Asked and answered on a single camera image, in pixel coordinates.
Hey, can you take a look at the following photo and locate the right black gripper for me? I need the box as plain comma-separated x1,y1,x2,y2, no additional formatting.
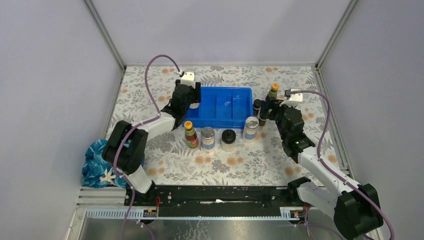
259,97,296,141

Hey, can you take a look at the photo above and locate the green label sauce bottle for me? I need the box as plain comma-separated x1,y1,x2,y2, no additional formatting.
265,82,280,101

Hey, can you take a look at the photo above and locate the yellow cap sauce bottle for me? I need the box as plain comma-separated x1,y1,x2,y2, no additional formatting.
183,120,199,148

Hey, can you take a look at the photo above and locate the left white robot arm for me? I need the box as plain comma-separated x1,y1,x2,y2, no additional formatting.
102,80,201,206

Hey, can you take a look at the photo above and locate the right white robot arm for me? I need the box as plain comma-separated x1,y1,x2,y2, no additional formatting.
259,98,384,240

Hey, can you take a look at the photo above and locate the rear small dark spice bottle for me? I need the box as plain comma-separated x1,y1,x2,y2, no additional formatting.
252,99,262,117

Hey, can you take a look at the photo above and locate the small dark spice bottle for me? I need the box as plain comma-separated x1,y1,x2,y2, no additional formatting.
258,111,269,127
252,99,262,117

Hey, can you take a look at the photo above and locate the front small dark spice bottle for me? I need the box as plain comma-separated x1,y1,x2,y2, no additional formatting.
258,111,269,127

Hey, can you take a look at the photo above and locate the right silver lid spice tin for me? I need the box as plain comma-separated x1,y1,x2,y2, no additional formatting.
242,116,259,144

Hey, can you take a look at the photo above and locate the silver lid spice tin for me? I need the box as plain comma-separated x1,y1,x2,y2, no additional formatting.
242,116,259,144
200,127,216,153

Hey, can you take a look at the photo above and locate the blue plastic divided bin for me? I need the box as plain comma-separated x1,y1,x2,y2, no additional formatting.
185,86,253,129

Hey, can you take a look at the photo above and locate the left silver lid spice tin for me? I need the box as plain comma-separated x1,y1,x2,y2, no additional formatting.
200,127,216,153

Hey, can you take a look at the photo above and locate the floral table mat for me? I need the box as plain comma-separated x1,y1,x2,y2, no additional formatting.
107,66,326,186

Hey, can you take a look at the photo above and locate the blue patterned cloth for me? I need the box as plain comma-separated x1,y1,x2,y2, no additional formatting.
81,139,130,189

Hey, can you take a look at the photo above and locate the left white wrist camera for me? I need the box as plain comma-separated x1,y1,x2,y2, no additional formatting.
179,69,196,88

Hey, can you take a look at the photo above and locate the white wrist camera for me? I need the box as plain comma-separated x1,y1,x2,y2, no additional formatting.
279,88,303,108
179,69,196,88

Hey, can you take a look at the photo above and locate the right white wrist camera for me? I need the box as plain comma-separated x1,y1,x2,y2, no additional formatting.
279,88,303,108

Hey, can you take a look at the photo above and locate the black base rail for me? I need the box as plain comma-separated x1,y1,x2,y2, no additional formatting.
123,185,306,217

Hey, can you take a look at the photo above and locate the slotted cable duct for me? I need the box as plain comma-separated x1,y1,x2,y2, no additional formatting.
85,208,300,221

